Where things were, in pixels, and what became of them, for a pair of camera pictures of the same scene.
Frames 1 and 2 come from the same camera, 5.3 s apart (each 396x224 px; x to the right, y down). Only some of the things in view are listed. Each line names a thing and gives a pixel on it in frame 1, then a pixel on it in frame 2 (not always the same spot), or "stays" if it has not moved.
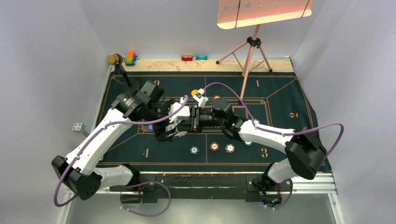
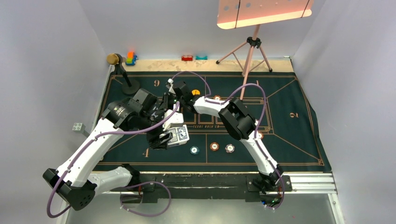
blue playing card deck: x=172 y=126 to x=180 y=136
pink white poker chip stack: x=229 y=148 stays
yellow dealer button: x=194 y=92 stays
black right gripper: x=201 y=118 to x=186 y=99
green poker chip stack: x=194 y=150 stays
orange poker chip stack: x=214 y=146 stays
